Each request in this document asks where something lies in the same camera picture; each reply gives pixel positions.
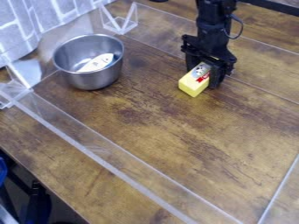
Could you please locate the clear acrylic barrier front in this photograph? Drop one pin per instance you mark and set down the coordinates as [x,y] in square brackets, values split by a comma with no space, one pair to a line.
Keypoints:
[183,203]

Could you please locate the stainless steel bowl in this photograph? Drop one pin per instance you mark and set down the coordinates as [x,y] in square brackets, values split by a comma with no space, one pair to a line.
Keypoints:
[90,60]

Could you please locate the yellow butter block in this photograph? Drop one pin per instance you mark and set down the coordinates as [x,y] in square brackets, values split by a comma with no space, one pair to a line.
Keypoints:
[195,81]

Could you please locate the white fish toy in bowl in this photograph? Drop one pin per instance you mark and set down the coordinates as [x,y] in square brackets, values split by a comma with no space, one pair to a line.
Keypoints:
[98,63]

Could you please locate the clear acrylic triangular bracket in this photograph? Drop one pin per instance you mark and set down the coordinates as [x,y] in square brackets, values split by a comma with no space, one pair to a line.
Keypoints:
[119,25]

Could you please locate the grey brick pattern cloth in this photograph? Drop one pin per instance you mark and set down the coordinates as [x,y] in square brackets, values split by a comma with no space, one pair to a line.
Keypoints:
[26,19]

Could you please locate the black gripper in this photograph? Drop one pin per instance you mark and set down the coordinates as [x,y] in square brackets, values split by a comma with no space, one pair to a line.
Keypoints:
[210,42]

